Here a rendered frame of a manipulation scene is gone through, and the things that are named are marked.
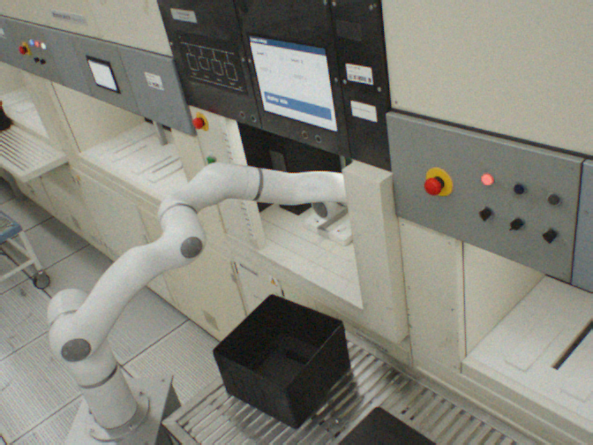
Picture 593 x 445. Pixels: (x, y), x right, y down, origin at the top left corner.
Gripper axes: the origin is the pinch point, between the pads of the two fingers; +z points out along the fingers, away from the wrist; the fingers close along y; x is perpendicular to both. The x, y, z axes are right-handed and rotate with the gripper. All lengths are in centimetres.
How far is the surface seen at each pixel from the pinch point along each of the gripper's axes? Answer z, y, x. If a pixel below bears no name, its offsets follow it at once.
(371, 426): -59, 39, -35
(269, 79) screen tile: -30.1, -13.1, 35.5
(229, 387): -72, -5, -41
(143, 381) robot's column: -87, -32, -46
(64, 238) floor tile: -37, -273, -123
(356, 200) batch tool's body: -34.7, 18.8, 10.9
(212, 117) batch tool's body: -30, -48, 16
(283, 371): -57, 1, -45
